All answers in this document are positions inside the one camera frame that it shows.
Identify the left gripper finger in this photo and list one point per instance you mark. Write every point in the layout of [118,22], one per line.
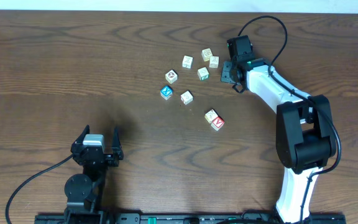
[81,137]
[116,144]

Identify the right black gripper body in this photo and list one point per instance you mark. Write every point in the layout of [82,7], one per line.
[228,72]

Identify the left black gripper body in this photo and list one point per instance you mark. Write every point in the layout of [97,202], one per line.
[110,160]

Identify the red letter block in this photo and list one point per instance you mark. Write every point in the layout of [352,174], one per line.
[217,123]

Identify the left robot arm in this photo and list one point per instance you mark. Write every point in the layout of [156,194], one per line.
[84,191]

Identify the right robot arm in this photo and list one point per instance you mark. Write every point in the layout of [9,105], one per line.
[305,138]

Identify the wooden block beside top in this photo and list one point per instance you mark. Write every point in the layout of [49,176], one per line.
[214,62]

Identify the wooden block green side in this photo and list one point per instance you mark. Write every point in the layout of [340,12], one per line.
[203,73]

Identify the wooden block red side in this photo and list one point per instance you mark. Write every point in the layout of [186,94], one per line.
[186,97]

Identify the wooden block brown circle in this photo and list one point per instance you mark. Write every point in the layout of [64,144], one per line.
[171,76]

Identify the blue letter block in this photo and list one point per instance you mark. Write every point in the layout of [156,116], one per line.
[166,92]

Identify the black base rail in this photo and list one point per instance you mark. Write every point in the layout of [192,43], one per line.
[135,218]

